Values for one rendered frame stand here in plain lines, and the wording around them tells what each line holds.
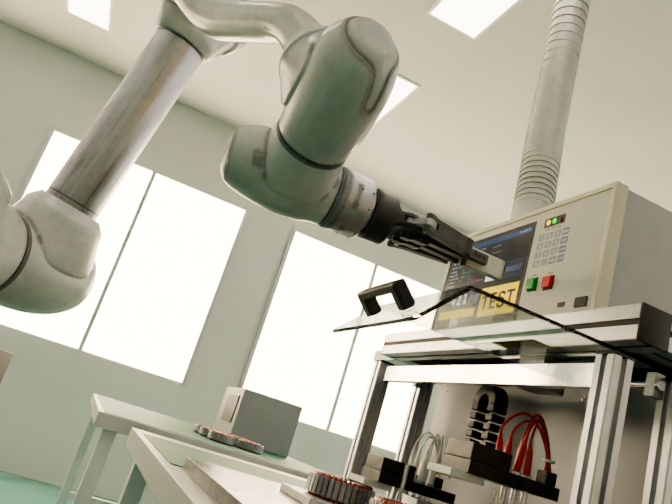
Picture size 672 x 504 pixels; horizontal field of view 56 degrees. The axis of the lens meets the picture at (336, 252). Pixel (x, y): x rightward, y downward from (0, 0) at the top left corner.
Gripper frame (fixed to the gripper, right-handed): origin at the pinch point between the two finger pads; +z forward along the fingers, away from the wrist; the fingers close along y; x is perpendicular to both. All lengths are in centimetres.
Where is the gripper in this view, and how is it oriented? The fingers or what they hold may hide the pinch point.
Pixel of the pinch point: (482, 262)
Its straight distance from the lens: 98.7
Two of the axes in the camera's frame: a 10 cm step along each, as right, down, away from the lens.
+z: 8.9, 3.7, 2.8
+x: 2.9, -9.1, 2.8
